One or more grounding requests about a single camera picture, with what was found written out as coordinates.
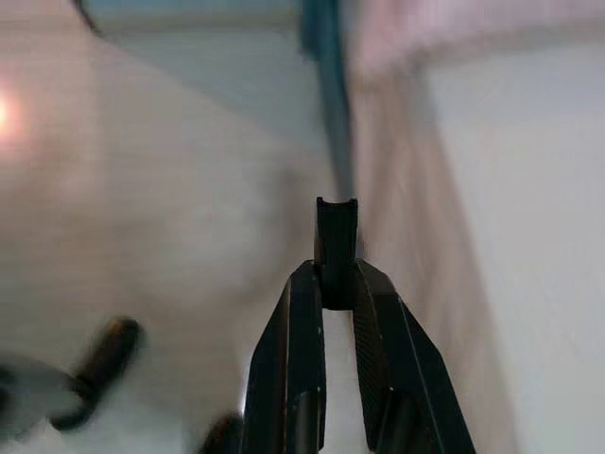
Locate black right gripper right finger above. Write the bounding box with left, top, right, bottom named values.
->
left=336, top=196, right=476, bottom=454

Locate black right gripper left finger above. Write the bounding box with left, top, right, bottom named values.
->
left=240, top=196, right=338, bottom=454

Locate cream sheeted bed mattress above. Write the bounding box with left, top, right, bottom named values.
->
left=348, top=27, right=605, bottom=454

